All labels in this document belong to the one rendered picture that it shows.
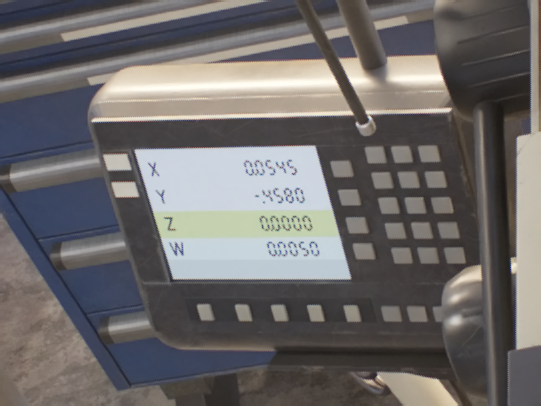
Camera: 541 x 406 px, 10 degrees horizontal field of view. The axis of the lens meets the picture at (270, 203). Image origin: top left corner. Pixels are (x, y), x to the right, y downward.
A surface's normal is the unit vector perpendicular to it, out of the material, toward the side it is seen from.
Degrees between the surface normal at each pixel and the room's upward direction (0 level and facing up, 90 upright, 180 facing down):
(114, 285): 90
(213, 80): 19
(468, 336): 40
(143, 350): 90
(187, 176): 71
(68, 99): 90
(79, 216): 90
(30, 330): 0
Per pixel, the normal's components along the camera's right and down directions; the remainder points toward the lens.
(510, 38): -0.31, 0.00
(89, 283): -0.11, 0.75
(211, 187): -0.40, 0.51
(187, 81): -0.28, -0.81
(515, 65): -0.21, 0.37
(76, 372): -0.36, -0.65
